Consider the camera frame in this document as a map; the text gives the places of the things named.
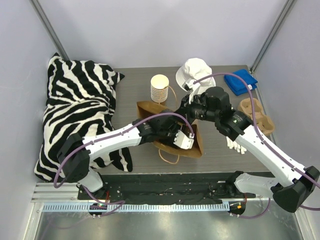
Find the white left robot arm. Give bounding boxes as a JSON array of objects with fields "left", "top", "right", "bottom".
[{"left": 53, "top": 112, "right": 189, "bottom": 200}]

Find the blue folded cloth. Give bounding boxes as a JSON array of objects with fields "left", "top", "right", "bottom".
[{"left": 224, "top": 69, "right": 258, "bottom": 96}]

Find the white slotted cable duct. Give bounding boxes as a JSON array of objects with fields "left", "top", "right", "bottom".
[{"left": 42, "top": 201, "right": 230, "bottom": 213}]

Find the stack of paper cups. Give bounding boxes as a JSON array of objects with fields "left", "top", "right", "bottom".
[{"left": 150, "top": 74, "right": 170, "bottom": 103}]

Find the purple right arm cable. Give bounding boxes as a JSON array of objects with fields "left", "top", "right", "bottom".
[{"left": 193, "top": 72, "right": 320, "bottom": 220}]

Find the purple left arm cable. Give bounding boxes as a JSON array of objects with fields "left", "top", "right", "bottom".
[{"left": 53, "top": 112, "right": 195, "bottom": 217}]

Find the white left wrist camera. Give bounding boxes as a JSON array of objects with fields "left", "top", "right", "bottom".
[{"left": 173, "top": 130, "right": 195, "bottom": 150}]

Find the white bucket hat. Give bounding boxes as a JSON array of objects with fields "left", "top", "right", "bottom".
[{"left": 175, "top": 58, "right": 216, "bottom": 95}]

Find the zebra print pillow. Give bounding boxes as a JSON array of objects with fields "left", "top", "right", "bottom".
[{"left": 34, "top": 53, "right": 125, "bottom": 182}]

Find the white wrapped straws bundle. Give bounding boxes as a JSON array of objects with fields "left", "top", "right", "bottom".
[{"left": 226, "top": 137, "right": 247, "bottom": 155}]

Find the stack of cardboard cup carriers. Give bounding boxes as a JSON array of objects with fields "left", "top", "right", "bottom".
[{"left": 237, "top": 98, "right": 275, "bottom": 136}]

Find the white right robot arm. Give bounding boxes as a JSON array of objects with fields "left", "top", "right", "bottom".
[{"left": 176, "top": 86, "right": 320, "bottom": 213}]

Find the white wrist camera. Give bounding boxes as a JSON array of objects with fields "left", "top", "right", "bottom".
[
  {"left": 182, "top": 79, "right": 201, "bottom": 104},
  {"left": 173, "top": 130, "right": 195, "bottom": 150}
]

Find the brown paper bag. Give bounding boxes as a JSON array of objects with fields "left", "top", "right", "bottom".
[{"left": 136, "top": 101, "right": 204, "bottom": 165}]

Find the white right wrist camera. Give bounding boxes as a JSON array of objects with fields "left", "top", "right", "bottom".
[{"left": 182, "top": 79, "right": 201, "bottom": 104}]

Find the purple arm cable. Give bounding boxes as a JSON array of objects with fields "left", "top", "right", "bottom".
[
  {"left": 53, "top": 112, "right": 195, "bottom": 217},
  {"left": 193, "top": 72, "right": 320, "bottom": 220}
]

